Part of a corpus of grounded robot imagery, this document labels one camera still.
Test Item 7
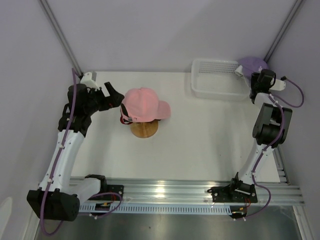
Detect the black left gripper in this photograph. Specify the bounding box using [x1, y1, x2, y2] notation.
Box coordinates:
[84, 82, 124, 116]

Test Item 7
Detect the red LA baseball cap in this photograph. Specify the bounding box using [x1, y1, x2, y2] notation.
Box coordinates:
[120, 115, 133, 125]

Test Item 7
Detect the pink baseball cap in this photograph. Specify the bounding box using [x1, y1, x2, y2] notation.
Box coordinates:
[121, 87, 171, 120]

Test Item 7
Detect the wooden hat stand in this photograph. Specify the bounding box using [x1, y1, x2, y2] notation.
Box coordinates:
[130, 119, 159, 139]

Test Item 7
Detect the lavender LA baseball cap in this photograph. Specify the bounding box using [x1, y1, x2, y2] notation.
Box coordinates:
[238, 56, 269, 77]

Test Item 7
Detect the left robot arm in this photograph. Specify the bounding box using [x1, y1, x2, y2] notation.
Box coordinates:
[26, 82, 124, 222]

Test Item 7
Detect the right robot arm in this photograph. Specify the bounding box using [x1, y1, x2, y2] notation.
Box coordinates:
[227, 69, 293, 203]

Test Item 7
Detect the white perforated plastic basket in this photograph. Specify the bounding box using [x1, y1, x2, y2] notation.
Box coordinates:
[190, 58, 250, 102]

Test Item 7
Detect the white baseball cap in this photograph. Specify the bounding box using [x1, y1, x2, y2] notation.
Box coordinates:
[234, 65, 251, 88]

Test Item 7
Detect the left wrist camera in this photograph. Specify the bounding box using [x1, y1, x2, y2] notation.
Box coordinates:
[80, 71, 99, 90]

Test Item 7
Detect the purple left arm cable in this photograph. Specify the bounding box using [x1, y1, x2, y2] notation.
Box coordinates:
[39, 67, 123, 236]

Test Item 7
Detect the left aluminium frame post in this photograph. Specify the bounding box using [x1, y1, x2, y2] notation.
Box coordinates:
[37, 0, 83, 76]

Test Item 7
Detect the aluminium frame post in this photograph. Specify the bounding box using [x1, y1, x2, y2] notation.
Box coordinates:
[37, 0, 83, 76]
[263, 0, 306, 64]

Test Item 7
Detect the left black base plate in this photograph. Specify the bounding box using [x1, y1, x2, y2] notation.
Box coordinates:
[92, 184, 125, 202]

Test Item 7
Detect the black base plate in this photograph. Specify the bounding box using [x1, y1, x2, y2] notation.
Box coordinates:
[92, 184, 125, 202]
[207, 186, 258, 204]

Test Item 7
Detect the aluminium mounting rail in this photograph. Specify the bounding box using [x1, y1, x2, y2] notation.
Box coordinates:
[69, 176, 306, 207]

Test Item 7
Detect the white slotted cable duct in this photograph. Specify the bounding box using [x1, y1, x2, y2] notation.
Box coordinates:
[79, 203, 232, 216]

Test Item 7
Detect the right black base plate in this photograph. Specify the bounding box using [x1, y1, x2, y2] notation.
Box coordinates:
[207, 186, 258, 204]

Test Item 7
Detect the right aluminium frame post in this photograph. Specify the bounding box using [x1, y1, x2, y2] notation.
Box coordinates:
[263, 0, 306, 64]

